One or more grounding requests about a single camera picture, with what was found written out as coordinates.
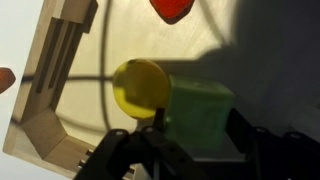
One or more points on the red toy strawberry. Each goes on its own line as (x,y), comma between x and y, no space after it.
(171,8)

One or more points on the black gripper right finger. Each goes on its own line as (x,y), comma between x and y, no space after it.
(241,133)

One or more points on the yellow toy banana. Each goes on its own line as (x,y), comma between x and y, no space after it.
(6,80)

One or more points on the light wooden slatted crate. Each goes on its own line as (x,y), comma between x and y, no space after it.
(43,133)

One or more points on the yellow toy lemon ball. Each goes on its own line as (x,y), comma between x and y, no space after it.
(140,88)

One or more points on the lime green block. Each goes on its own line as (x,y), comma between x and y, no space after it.
(200,113)

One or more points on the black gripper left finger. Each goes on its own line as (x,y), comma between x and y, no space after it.
(160,120)

